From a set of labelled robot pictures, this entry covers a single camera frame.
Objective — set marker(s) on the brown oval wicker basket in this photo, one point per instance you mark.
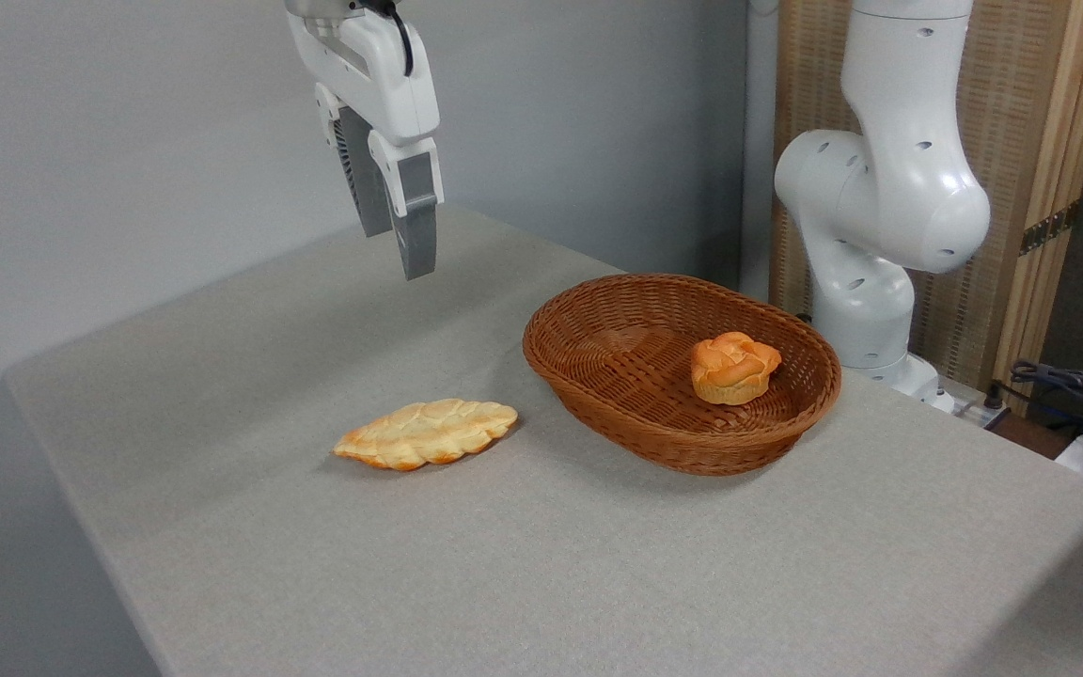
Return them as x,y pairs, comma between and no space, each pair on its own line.
635,376

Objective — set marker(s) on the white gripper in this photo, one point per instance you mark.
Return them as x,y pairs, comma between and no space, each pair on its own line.
380,66

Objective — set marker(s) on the wooden woven folding screen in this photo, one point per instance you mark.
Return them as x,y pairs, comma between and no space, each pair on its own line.
1021,122

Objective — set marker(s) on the flat braided bread loaf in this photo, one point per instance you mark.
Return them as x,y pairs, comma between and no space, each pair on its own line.
424,433

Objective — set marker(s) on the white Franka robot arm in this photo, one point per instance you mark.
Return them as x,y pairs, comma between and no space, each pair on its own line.
889,188

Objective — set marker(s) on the brass screen hinge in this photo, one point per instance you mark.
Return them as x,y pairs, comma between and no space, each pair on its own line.
1047,229

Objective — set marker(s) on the round orange bread roll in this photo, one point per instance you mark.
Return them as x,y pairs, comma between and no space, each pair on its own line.
734,369

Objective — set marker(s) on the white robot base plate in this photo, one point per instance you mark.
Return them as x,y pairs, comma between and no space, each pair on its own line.
969,406

